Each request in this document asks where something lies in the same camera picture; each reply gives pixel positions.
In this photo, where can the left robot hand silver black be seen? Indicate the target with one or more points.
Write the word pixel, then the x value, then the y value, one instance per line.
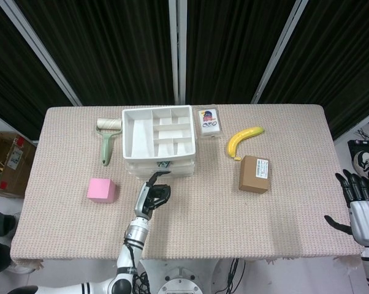
pixel 144 199

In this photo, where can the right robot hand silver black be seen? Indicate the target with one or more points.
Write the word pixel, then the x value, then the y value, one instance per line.
pixel 366 220

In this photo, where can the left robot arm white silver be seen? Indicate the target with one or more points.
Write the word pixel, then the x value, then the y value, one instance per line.
pixel 135 235

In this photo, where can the white drawer organizer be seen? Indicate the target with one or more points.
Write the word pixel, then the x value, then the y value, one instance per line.
pixel 141 134

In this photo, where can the brown cardboard box with label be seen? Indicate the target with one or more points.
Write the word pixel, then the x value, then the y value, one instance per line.
pixel 252 177

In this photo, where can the pink cube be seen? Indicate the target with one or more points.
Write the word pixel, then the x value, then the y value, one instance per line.
pixel 101 190

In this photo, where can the white black sneaker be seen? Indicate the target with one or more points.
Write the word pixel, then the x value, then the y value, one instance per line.
pixel 365 162

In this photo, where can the black equipment case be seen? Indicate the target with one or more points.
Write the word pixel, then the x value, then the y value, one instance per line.
pixel 356 145

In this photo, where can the beige woven tablecloth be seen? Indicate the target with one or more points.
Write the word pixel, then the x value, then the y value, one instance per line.
pixel 218 220

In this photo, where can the white packaged card pack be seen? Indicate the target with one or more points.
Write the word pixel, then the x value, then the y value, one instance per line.
pixel 209 124

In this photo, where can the yellow banana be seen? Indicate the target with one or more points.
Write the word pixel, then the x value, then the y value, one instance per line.
pixel 235 141

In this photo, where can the white person shoe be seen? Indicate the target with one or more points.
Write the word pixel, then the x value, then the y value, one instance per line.
pixel 20 267

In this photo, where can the black pleated curtain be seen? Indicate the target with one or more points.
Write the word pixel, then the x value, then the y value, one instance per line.
pixel 111 49
pixel 230 49
pixel 340 61
pixel 9 79

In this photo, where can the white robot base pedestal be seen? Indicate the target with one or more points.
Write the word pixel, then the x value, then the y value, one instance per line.
pixel 181 280

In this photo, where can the grey metal frame pole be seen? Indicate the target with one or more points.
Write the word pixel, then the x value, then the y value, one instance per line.
pixel 178 52
pixel 278 52
pixel 40 52

